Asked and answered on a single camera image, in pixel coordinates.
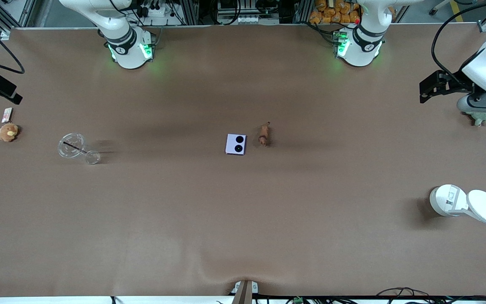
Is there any brown lion statue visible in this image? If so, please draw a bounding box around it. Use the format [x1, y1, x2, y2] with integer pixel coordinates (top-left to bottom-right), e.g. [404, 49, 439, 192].
[258, 122, 271, 147]

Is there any lilac phone with black lenses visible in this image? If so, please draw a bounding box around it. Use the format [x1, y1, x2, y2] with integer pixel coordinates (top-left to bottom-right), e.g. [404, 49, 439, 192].
[225, 133, 247, 156]

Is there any brown plush toy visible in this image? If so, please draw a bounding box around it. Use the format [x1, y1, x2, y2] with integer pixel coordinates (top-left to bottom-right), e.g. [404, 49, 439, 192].
[0, 122, 20, 143]

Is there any clear glass measuring cup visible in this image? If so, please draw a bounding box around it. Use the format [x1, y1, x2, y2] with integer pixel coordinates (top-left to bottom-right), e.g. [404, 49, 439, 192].
[57, 133, 87, 159]

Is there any thin black stick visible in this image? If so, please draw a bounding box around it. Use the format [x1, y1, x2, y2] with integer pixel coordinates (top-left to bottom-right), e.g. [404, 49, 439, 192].
[62, 141, 87, 153]

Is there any orange snack bag pile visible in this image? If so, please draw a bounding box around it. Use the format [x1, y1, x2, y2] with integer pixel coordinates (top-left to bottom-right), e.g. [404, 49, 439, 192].
[309, 0, 362, 25]

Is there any power strip with black plugs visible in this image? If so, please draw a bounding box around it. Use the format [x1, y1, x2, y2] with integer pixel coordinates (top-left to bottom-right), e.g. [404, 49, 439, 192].
[138, 0, 174, 18]

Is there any grey table clamp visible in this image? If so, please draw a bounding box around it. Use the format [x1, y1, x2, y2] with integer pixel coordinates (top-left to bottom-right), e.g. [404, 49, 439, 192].
[230, 280, 259, 304]

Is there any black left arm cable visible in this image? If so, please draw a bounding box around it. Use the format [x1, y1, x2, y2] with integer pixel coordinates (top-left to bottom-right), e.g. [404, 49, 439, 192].
[432, 0, 486, 81]

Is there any aluminium frame post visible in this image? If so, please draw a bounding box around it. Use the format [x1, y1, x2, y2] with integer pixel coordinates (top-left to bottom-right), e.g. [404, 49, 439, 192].
[294, 0, 313, 24]
[178, 0, 199, 26]

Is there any black floor cable loop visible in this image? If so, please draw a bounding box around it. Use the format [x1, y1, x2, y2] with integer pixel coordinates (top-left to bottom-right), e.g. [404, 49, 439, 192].
[376, 287, 435, 304]

